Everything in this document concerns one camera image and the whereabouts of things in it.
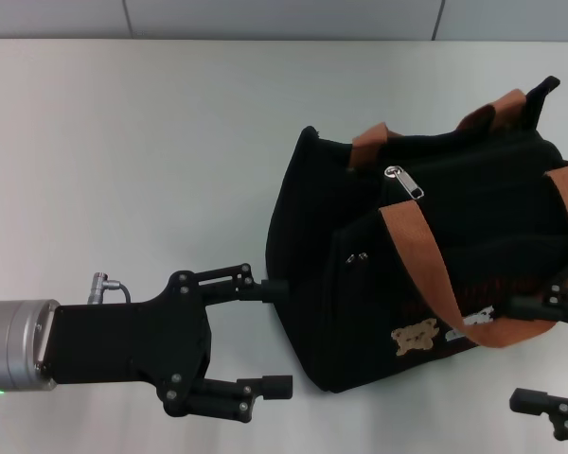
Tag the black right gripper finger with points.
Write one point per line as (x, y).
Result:
(558, 305)
(563, 411)

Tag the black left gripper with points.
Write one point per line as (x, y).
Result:
(128, 340)

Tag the silver zipper pull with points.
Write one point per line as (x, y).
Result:
(409, 182)

